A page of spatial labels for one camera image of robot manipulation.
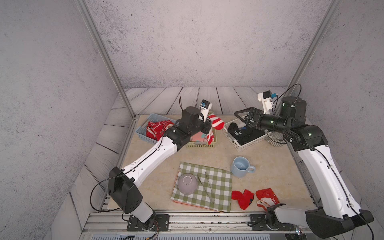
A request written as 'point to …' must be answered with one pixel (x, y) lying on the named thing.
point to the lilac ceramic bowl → (187, 183)
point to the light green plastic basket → (192, 144)
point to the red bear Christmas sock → (155, 130)
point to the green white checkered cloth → (214, 189)
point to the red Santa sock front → (266, 198)
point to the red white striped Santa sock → (217, 124)
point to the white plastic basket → (234, 143)
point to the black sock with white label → (244, 134)
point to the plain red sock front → (244, 199)
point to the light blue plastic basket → (141, 129)
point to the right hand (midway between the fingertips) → (240, 115)
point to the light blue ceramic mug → (240, 166)
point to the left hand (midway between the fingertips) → (213, 118)
